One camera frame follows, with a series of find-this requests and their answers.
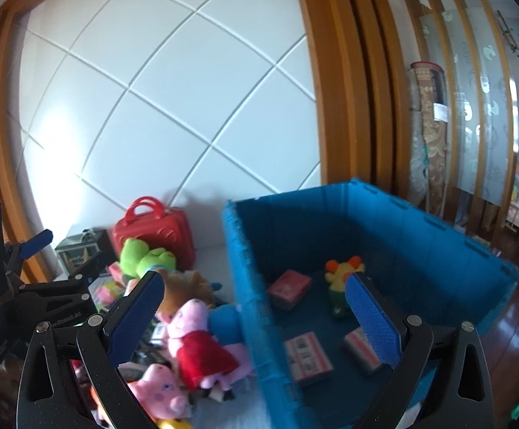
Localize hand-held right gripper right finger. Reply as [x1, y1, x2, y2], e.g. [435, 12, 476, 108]
[345, 272, 495, 429]

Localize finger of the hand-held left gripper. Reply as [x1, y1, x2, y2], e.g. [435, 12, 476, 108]
[4, 229, 54, 278]
[20, 251, 103, 296]

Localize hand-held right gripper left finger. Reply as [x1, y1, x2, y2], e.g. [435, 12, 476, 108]
[15, 272, 166, 429]

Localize brown bear plush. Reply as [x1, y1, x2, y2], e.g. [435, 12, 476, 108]
[158, 270, 217, 318]

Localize blue plastic storage bin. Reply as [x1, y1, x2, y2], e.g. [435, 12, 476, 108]
[222, 179, 519, 429]

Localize dark lantern box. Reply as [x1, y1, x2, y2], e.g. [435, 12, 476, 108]
[55, 228, 117, 282]

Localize pink box with white label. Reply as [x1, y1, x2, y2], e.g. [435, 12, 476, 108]
[284, 331, 335, 387]
[343, 327, 383, 376]

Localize colourful toy cube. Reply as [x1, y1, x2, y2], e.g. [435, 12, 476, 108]
[92, 261, 128, 309]

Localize yellow duck plush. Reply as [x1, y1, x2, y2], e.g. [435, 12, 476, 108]
[324, 256, 366, 320]

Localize green frog plush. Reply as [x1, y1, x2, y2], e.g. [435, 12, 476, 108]
[120, 238, 177, 280]

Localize small pink pig plush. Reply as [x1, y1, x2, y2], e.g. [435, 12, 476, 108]
[127, 363, 188, 421]

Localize blue plush toy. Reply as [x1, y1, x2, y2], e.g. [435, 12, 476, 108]
[208, 305, 244, 347]

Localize red toy suitcase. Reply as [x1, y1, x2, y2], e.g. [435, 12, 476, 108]
[113, 197, 196, 273]

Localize wrapped grey roll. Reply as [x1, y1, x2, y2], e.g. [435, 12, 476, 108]
[409, 107, 426, 206]

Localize rolled patterned carpet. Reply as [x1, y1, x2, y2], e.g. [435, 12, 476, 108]
[409, 60, 450, 215]

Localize wooden slat partition screen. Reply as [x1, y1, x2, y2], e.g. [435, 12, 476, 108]
[393, 0, 517, 242]

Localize wooden sliding door frame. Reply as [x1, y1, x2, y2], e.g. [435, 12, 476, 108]
[0, 0, 410, 358]

